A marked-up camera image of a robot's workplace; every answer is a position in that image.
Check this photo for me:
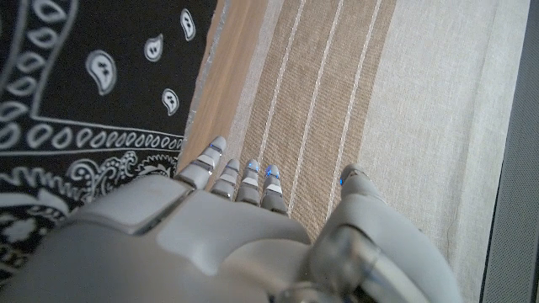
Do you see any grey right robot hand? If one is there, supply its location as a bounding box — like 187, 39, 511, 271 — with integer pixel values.
0, 136, 464, 303

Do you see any black paisley bandana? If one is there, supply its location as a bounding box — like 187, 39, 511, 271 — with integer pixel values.
0, 0, 218, 287

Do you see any beige striped backdrop cloth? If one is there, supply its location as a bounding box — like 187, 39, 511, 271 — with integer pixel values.
210, 0, 532, 303

